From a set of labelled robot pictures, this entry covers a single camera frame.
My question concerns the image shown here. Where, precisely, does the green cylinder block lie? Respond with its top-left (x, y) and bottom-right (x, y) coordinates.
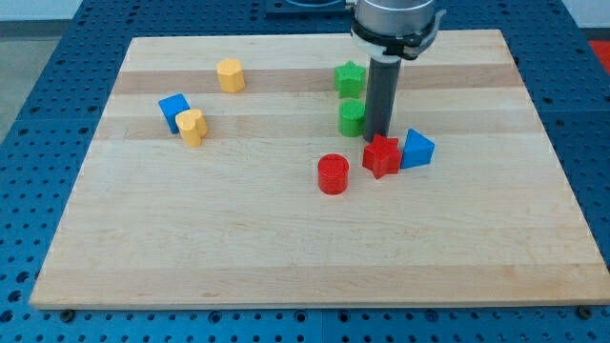
top-left (338, 99), bottom-right (365, 137)

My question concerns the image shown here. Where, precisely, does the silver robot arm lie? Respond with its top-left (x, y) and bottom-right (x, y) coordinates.
top-left (351, 0), bottom-right (447, 63)

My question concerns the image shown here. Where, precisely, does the red star block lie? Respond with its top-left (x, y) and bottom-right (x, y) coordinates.
top-left (362, 134), bottom-right (402, 179)

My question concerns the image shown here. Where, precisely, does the green star block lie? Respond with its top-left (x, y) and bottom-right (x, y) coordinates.
top-left (334, 61), bottom-right (366, 99)

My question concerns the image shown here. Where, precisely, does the red cylinder block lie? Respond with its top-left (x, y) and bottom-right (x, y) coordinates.
top-left (317, 153), bottom-right (349, 195)

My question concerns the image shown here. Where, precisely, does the light wooden board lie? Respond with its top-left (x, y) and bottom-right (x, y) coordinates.
top-left (30, 30), bottom-right (609, 310)

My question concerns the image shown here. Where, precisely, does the blue triangle block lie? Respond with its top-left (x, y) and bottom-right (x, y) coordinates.
top-left (400, 129), bottom-right (436, 169)

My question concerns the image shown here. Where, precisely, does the yellow hexagon block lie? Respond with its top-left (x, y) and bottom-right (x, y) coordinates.
top-left (216, 58), bottom-right (246, 93)

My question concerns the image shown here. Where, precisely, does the yellow heart block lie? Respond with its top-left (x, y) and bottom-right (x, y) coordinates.
top-left (175, 109), bottom-right (208, 148)

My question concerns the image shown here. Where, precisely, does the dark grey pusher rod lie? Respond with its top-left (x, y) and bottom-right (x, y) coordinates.
top-left (363, 59), bottom-right (401, 142)

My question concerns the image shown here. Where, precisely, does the blue cube block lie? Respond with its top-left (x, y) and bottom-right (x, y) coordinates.
top-left (158, 93), bottom-right (191, 134)

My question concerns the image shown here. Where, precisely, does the dark blue base plate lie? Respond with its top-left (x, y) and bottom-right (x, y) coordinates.
top-left (264, 0), bottom-right (348, 17)

